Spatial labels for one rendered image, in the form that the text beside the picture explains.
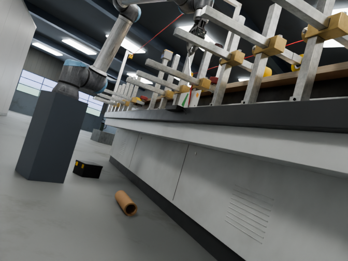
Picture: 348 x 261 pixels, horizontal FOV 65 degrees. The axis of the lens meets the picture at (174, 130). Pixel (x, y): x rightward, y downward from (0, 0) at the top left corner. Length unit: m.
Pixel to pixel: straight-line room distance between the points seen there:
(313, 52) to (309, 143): 0.29
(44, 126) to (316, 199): 1.61
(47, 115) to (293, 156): 1.56
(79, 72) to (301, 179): 1.60
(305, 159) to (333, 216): 0.24
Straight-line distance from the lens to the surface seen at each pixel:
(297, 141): 0.90
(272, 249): 1.18
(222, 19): 1.04
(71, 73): 2.09
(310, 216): 1.08
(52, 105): 1.98
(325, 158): 0.83
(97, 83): 2.19
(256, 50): 1.19
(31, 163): 2.03
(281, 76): 1.28
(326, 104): 0.82
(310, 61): 0.96
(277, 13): 1.26
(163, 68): 1.45
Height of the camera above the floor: 0.46
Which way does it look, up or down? 4 degrees up
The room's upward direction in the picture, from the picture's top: 16 degrees clockwise
